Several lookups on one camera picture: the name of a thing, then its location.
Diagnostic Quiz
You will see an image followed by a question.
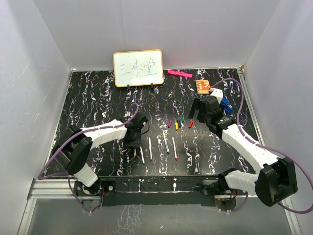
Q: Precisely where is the red pen cap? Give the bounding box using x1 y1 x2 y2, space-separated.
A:
189 120 194 128

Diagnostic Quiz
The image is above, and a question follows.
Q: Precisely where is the blue stapler tool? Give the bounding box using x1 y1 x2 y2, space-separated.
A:
221 97 233 114

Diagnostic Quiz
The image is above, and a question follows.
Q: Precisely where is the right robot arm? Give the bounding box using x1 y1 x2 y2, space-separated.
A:
188 96 298 207

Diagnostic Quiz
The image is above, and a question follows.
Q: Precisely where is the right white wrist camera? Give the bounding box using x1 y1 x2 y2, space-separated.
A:
209 88 224 104

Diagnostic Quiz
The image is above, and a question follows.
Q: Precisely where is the small whiteboard with wooden frame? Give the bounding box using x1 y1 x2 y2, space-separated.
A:
113 49 164 88

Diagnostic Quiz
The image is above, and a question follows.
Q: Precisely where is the white pen red tip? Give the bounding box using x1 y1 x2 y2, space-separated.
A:
172 136 178 161

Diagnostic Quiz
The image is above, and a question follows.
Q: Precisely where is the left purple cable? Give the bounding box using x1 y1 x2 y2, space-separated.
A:
38 102 140 216

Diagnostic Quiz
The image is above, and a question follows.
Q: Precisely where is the pink plastic clip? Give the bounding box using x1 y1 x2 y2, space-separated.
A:
168 70 193 78

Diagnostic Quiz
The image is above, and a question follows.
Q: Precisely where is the white pen blue tip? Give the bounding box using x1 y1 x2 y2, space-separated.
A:
163 132 170 154

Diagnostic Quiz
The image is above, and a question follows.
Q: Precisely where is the white pen purple tip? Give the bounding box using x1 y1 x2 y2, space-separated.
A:
148 137 153 161

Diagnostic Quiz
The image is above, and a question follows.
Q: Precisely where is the purple cable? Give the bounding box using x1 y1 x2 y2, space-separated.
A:
38 102 140 216
210 78 313 214

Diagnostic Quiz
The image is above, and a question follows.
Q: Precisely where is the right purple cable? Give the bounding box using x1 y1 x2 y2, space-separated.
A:
210 78 313 214

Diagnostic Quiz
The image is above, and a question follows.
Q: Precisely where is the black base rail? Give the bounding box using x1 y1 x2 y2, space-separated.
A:
73 175 247 208

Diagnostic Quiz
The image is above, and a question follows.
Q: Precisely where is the white pen green tip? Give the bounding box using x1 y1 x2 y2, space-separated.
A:
139 146 145 165

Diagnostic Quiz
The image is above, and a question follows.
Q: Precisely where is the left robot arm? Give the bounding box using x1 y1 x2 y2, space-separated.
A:
52 113 150 195

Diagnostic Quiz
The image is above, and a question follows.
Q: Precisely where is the orange card pack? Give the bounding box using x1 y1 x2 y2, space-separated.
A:
195 80 211 94

